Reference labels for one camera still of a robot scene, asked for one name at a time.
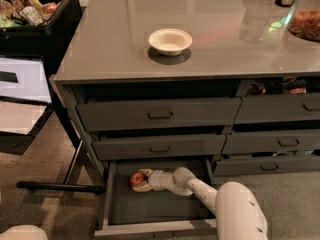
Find top right grey drawer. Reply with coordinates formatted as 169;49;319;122
235;93;320;124

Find bottom right grey drawer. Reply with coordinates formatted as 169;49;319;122
214;156;320;176

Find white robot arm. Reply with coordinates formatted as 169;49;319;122
129;167;268;240

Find red apple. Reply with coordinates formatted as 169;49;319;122
130;171;145;187

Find open bottom left drawer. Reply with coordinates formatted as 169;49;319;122
94;158;216;240

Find black bin of groceries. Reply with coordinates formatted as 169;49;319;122
0;0;82;57

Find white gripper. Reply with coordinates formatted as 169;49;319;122
132;169;175;192

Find top left grey drawer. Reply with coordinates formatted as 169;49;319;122
77;98;241;132

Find grey drawer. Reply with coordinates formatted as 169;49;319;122
214;156;320;176
235;93;320;124
222;129;320;154
93;134;226;160
77;98;241;132

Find white robot base corner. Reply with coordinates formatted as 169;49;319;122
0;225;48;240

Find middle left grey drawer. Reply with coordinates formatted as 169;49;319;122
93;134;226;160

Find black cart stand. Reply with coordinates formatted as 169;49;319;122
0;97;107;196

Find snack bags in drawer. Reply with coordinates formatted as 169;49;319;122
247;77;307;95

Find grey drawer cabinet counter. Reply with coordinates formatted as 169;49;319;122
55;0;320;171

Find middle right grey drawer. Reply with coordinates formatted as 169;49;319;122
222;129;320;154

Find white paper bowl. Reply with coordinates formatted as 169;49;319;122
148;28;193;56

